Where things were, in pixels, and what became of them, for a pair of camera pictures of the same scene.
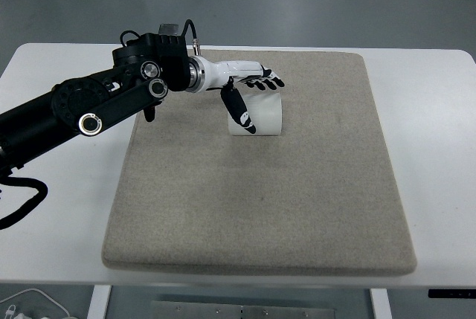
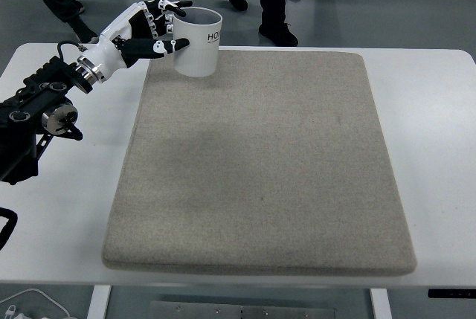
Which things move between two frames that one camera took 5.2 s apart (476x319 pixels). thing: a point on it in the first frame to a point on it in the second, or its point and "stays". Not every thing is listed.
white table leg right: [381, 304] stays
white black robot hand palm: [204, 74] to [129, 44]
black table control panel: [454, 294] stays
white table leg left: [99, 303] stays
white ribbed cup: [265, 109] to [201, 26]
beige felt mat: [325, 197] stays
